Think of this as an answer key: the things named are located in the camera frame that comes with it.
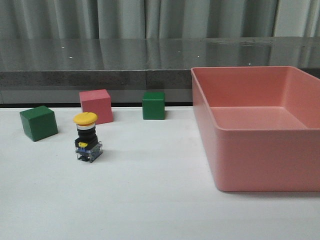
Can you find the pink plastic bin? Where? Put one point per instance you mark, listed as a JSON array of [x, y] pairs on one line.
[[260, 127]]

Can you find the green cube near bin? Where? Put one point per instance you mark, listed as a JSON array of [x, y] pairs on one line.
[[153, 106]]

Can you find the green cube far left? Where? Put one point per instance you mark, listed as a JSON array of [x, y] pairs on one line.
[[39, 123]]

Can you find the grey curtain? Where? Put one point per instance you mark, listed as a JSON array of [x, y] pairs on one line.
[[158, 19]]

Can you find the pink cube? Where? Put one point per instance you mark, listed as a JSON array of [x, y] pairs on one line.
[[98, 102]]

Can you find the yellow push button switch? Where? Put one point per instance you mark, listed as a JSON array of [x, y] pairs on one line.
[[87, 146]]

